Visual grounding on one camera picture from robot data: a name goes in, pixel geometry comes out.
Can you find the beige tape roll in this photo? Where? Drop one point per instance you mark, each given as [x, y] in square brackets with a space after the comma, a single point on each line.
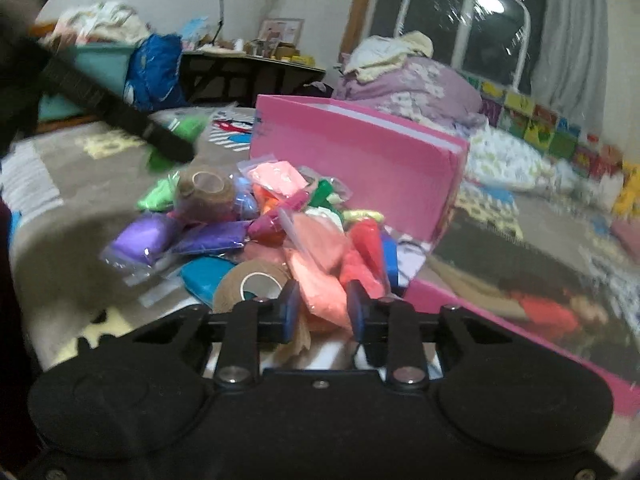
[252, 285]

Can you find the grey curtain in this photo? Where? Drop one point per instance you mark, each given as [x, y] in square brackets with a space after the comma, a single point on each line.
[575, 35]

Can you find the white metal frame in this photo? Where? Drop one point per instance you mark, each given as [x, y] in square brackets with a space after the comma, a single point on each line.
[467, 20]

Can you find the brown twine roll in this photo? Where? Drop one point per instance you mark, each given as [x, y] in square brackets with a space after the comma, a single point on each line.
[206, 195]

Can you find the teal storage bin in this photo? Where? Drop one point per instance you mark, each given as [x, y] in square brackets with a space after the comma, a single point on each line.
[97, 65]

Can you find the dark folding table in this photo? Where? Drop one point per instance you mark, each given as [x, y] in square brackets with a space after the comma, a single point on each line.
[250, 72]

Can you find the heap of light clothes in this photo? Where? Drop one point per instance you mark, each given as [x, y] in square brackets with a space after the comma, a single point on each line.
[100, 20]

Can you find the pink picture frame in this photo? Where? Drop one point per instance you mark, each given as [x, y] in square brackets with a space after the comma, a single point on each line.
[282, 32]

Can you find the purple flowered quilt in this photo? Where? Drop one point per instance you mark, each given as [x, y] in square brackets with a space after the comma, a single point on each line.
[425, 87]

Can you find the cream cloth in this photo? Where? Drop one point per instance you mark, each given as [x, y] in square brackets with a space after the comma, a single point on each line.
[395, 52]

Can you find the pink cardboard box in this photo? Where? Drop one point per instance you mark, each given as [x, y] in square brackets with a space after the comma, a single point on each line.
[360, 170]

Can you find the grey printed blanket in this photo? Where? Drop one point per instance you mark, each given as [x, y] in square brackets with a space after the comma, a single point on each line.
[75, 185]

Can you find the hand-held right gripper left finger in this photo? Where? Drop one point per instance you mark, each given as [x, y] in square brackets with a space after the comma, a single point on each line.
[290, 310]

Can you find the black gooseneck phone holder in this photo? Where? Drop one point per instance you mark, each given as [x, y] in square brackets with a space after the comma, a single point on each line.
[218, 15]

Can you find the white patterned blanket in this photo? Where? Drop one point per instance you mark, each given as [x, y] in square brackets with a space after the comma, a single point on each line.
[505, 157]

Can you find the colourful foam block fence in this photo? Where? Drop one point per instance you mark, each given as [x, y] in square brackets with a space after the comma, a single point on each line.
[550, 132]

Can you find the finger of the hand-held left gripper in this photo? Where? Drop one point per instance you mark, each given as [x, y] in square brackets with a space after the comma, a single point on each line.
[125, 110]

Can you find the pile of coloured clay packets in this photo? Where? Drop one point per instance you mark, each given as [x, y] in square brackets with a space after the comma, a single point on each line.
[310, 245]

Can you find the blue bag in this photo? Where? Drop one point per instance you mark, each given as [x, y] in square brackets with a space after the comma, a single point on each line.
[155, 72]

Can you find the pink box lid with picture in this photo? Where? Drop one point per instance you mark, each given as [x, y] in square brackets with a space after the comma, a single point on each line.
[525, 320]

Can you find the striped printed cloth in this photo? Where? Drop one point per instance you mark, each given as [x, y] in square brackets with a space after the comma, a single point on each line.
[230, 127]

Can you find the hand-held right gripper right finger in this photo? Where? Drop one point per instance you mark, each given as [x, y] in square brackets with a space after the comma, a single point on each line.
[356, 310]

